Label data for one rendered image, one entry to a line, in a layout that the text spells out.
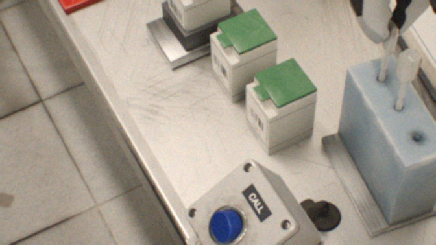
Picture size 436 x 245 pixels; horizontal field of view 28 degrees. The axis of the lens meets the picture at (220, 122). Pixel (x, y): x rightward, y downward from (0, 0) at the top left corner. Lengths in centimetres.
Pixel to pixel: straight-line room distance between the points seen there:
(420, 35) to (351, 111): 13
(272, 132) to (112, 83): 17
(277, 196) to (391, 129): 10
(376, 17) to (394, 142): 10
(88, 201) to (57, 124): 21
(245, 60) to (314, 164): 11
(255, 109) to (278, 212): 13
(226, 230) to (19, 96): 135
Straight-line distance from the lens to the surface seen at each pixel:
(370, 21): 62
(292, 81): 73
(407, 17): 64
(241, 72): 77
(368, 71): 70
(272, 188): 65
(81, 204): 178
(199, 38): 81
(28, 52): 204
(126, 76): 82
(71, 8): 88
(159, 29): 84
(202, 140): 77
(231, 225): 64
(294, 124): 75
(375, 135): 68
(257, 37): 76
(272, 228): 64
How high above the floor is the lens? 151
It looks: 55 degrees down
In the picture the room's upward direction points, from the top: 2 degrees counter-clockwise
